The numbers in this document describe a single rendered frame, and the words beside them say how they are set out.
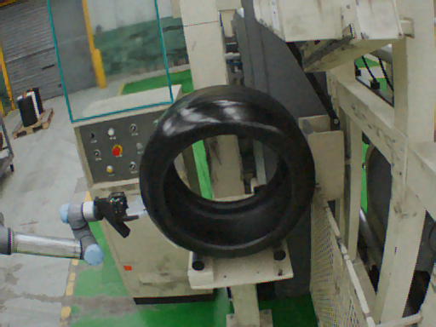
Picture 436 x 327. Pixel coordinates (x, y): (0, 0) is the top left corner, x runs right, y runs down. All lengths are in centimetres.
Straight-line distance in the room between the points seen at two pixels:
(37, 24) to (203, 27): 932
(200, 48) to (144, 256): 129
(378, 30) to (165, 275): 194
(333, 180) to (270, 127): 54
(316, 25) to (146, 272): 186
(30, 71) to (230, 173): 953
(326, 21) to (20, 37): 1021
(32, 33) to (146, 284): 895
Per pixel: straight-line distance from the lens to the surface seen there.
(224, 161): 155
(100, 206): 139
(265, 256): 151
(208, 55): 143
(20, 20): 1076
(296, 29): 81
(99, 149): 204
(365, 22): 75
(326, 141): 150
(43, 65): 1062
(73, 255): 135
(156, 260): 228
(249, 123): 110
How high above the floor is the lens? 176
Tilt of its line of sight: 25 degrees down
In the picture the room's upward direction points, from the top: 9 degrees counter-clockwise
